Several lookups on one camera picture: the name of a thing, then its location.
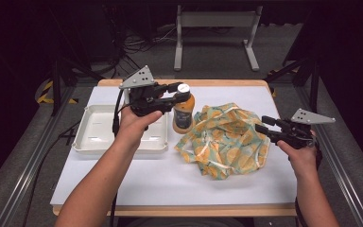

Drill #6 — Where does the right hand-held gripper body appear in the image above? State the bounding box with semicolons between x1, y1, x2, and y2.
273;108;337;149

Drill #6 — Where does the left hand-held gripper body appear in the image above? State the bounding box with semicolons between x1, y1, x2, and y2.
118;64;174;117

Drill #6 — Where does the orange juice bottle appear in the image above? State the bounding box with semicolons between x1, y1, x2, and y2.
172;82;197;135

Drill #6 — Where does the orange print cloth bag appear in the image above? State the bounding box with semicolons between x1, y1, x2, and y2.
173;102;271;182

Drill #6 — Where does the white plastic tray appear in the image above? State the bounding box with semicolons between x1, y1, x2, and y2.
71;104;170;155

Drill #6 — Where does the person's right hand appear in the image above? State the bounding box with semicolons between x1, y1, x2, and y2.
277;141;320;181

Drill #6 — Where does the person's left hand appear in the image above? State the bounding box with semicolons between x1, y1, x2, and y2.
116;106;164;149

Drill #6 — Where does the black tripod stand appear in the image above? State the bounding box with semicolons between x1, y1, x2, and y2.
48;56;106;117
264;56;321;117

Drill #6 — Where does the white metal stand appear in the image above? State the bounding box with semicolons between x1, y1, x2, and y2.
173;4;264;72

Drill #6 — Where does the yellow black hazard tape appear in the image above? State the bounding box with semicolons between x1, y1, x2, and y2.
36;79;78;105

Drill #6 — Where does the tangle of floor cables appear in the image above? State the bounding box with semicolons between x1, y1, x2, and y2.
107;24;178;79

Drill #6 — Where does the aluminium frame rail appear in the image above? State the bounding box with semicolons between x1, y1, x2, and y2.
296;86;363;227
0;86;77;227

